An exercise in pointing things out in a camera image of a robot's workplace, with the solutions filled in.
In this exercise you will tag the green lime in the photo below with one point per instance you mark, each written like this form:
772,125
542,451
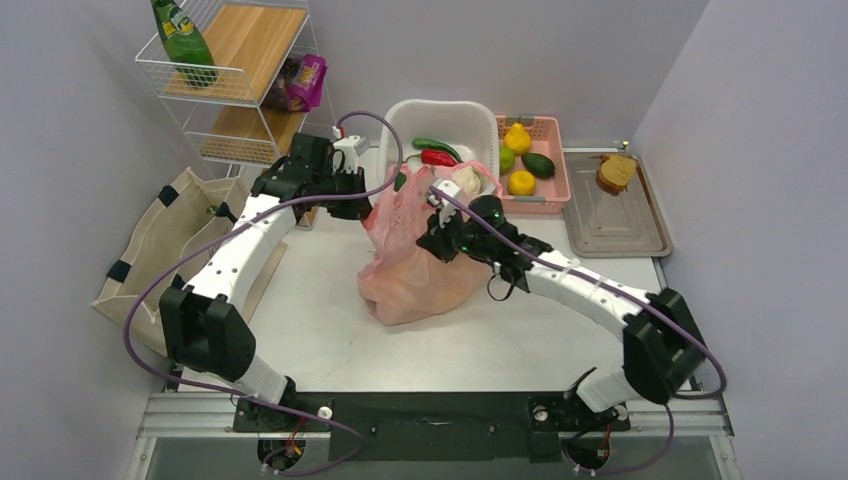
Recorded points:
507,160

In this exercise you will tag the pink plastic grocery bag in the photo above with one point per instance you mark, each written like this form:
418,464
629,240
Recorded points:
405,283

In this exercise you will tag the dark green cucumber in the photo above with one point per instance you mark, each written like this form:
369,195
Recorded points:
399,182

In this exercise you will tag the yellow lemon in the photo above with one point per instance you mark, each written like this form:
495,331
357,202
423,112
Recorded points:
521,183

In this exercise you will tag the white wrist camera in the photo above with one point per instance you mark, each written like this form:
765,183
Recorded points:
443,195
346,153

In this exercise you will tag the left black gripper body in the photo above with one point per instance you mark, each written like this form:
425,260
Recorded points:
337,184

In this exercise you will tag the white plastic tub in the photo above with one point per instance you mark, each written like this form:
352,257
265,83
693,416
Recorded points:
468,127

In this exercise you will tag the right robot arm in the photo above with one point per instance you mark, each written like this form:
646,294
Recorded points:
661,347

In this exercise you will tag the pink plastic basket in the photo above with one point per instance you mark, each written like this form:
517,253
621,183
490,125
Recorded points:
550,195

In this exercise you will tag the metal tray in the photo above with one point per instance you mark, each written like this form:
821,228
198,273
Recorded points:
602,223

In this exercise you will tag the beige canvas tote bag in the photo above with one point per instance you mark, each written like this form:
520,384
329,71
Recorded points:
179,221

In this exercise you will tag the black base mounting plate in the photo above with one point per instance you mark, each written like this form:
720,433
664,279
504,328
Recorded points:
464,427

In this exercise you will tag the red chili pepper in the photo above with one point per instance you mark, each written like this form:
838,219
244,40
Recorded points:
432,157

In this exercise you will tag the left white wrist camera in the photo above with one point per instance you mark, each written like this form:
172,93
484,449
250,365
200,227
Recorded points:
346,153

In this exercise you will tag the slice of bread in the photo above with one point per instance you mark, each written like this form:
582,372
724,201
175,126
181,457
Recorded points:
615,172

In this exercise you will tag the purple snack packet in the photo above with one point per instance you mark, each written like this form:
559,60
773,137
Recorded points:
298,85

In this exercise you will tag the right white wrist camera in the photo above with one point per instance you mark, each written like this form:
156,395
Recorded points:
443,195

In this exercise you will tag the dark green avocado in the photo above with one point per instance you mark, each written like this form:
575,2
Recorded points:
539,165

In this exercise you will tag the white cauliflower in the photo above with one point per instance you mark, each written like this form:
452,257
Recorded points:
467,180

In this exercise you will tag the long green chili pepper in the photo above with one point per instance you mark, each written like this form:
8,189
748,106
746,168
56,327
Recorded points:
426,143

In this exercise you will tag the yellow pear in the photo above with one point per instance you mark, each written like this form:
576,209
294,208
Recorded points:
517,139

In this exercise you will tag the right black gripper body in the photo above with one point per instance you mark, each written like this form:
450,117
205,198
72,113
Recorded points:
458,236

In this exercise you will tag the white wire wooden shelf rack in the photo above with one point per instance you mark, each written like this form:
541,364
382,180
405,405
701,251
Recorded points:
222,109

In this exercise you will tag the green glass bottle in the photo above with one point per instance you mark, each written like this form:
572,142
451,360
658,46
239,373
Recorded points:
184,44

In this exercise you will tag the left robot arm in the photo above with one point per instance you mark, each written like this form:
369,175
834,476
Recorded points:
202,321

